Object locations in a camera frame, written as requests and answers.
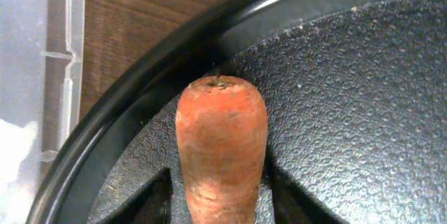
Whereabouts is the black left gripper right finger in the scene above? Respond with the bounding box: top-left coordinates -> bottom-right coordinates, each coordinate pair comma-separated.
268,160 -> 346,224

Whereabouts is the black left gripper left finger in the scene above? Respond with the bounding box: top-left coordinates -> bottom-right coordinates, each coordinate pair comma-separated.
99,168 -> 173,224

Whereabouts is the orange carrot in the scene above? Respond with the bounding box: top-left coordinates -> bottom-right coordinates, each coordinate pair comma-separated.
175,75 -> 268,223

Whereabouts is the round black tray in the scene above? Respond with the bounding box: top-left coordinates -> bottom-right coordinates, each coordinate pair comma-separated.
27,0 -> 446,223

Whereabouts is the clear plastic bin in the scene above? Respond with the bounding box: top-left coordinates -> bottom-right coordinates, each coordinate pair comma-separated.
1,0 -> 85,223

